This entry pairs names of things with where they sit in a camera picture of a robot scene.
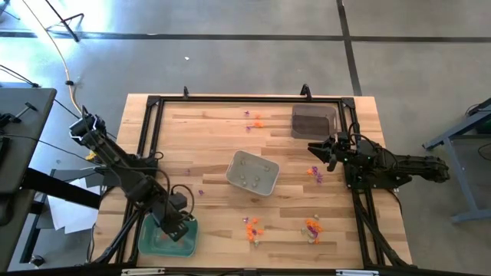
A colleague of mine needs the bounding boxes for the thin black floor cable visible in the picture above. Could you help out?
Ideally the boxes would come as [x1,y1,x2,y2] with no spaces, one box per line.
[0,64,41,89]

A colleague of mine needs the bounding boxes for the dark grey side desk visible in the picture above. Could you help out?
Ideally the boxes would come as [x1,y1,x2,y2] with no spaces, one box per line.
[0,87,58,271]

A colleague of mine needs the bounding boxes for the white plastic bin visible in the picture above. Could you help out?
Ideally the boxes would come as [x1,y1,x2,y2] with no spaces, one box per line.
[225,149,282,198]

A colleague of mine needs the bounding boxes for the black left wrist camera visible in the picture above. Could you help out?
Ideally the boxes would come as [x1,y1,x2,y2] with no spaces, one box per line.
[168,191,189,211]

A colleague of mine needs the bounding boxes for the dark translucent plastic bin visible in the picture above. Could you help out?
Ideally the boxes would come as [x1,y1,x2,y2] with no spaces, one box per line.
[290,103,339,141]

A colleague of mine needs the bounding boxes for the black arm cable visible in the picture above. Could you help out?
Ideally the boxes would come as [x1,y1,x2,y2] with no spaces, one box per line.
[152,150,196,223]
[346,121,400,172]

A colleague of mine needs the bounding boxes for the white bar handle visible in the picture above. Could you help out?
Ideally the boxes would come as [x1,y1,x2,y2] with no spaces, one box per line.
[335,269,380,276]
[120,267,166,276]

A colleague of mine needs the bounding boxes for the black aluminium table frame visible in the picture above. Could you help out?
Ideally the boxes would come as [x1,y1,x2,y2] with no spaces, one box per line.
[88,84,414,271]

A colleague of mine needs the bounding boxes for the blue-grey table frame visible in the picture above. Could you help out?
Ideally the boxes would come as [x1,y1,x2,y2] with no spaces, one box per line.
[421,97,491,225]

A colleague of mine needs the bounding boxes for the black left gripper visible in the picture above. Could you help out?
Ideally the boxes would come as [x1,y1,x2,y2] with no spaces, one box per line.
[151,206,192,243]

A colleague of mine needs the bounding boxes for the green plastic bin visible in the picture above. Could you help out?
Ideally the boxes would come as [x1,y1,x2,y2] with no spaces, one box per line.
[137,214,199,258]

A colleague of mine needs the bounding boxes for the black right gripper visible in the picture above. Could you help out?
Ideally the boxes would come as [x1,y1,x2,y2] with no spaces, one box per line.
[307,137,360,173]

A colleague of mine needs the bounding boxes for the black desk support frame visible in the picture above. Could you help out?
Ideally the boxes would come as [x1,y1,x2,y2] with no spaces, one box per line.
[18,167,103,265]

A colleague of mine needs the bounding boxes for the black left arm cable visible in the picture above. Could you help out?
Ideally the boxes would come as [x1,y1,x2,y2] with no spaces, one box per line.
[152,150,196,223]

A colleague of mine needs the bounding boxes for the black tripod stand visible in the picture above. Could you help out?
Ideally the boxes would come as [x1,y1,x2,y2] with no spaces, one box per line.
[43,0,85,43]

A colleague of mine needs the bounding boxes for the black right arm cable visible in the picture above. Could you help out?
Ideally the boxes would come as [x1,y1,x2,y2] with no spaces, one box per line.
[346,121,400,172]

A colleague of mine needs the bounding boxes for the yellow floor hose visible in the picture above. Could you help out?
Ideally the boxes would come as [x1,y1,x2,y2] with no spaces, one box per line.
[21,0,88,122]

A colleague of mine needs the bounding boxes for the black desk clamp tool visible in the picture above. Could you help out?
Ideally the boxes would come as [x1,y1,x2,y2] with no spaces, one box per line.
[0,101,39,130]

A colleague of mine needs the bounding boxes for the white paper sheets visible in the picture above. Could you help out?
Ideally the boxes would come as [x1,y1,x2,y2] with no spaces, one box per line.
[46,177,101,235]

